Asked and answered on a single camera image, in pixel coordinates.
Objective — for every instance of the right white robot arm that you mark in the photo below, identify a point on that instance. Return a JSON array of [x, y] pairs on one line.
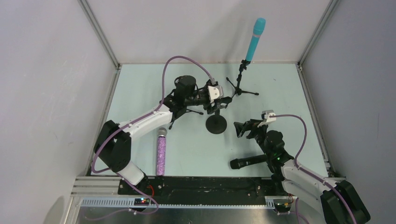
[[338, 202]]

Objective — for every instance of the shock mount tripod stand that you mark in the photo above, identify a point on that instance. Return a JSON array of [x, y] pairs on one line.
[[179, 113]]

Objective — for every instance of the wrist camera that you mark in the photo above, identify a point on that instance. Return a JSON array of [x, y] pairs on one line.
[[215, 91], [268, 117]]

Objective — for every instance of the slotted cable duct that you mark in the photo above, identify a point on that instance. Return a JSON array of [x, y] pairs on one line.
[[113, 202]]

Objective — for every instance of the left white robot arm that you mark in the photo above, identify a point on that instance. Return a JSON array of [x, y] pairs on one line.
[[114, 142]]

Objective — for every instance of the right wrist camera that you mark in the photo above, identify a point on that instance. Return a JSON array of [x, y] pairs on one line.
[[268, 117]]

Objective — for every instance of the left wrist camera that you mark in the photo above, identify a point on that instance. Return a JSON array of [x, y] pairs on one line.
[[215, 91]]

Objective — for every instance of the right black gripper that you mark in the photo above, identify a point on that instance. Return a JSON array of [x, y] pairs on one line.
[[250, 129]]

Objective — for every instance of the clip tripod mic stand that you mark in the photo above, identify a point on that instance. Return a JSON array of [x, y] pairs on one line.
[[237, 89]]

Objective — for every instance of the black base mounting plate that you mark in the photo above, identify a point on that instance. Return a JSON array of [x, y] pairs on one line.
[[205, 190]]

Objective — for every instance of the purple glitter microphone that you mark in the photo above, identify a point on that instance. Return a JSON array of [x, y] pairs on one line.
[[161, 150]]

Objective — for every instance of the light blue microphone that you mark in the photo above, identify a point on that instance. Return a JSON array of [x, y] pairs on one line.
[[258, 29]]

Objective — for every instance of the round base mic stand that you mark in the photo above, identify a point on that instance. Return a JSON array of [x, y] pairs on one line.
[[216, 124]]

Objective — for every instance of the black microphone orange tip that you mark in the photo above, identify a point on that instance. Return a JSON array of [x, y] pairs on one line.
[[240, 163]]

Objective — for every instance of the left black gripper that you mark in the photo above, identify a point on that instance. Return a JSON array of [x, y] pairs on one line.
[[215, 105]]

